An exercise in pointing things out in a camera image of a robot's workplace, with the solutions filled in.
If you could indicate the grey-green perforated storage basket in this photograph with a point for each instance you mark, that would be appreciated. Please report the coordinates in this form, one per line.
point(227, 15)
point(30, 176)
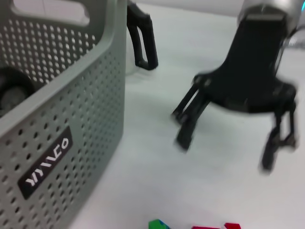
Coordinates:
point(71, 119)

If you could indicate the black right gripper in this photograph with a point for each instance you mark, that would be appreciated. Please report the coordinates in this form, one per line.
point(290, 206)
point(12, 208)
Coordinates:
point(255, 78)

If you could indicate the glass teacup black base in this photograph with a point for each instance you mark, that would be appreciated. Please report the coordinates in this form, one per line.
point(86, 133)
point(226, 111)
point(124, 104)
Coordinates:
point(14, 93)

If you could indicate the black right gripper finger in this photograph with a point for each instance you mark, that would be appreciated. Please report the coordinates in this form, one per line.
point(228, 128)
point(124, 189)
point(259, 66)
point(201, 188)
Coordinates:
point(188, 128)
point(269, 155)

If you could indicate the dark red toy brick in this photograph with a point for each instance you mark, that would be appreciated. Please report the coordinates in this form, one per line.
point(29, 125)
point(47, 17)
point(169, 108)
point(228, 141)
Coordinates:
point(205, 227)

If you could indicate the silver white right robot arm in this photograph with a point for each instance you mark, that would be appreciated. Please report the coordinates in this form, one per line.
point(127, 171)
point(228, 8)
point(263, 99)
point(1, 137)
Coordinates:
point(293, 9)

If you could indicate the small green toy brick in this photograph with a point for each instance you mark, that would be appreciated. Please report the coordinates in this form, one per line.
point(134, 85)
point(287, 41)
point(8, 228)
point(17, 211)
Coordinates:
point(153, 225)

